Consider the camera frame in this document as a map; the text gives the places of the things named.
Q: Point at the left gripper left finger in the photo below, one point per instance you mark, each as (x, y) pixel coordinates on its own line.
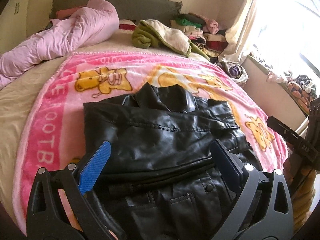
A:
(46, 216)

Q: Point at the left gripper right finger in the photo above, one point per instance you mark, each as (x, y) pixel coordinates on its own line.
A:
(262, 208)

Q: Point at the black leather jacket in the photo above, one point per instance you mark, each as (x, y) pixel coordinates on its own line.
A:
(160, 181)

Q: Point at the clothes on window sill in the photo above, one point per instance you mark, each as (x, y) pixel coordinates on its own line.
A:
(300, 87)

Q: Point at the bag of clothes by bed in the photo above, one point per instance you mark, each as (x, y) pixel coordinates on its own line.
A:
(235, 71)

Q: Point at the pile of folded clothes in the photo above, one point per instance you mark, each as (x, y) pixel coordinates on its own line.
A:
(203, 32)

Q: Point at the right hand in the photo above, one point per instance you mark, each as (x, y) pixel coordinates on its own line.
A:
(303, 199)

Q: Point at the pink cartoon bear blanket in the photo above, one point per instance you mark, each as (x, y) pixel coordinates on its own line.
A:
(53, 134)

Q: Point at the beige bed sheet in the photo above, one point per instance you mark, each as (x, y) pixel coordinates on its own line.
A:
(18, 97)

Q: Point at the cream window curtain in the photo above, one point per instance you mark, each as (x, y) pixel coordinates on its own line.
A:
(240, 36)

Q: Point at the lilac quilted duvet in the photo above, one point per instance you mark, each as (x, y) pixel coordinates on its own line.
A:
(89, 25)

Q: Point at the green and cream fleece blanket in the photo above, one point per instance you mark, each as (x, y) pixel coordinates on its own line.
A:
(152, 33)

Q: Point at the red striped pillow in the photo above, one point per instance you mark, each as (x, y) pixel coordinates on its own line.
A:
(127, 25)

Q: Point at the grey upholstered headboard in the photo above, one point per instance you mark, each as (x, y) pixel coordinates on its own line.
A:
(134, 10)

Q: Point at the cream wardrobe with handles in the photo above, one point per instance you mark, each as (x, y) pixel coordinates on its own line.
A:
(13, 24)

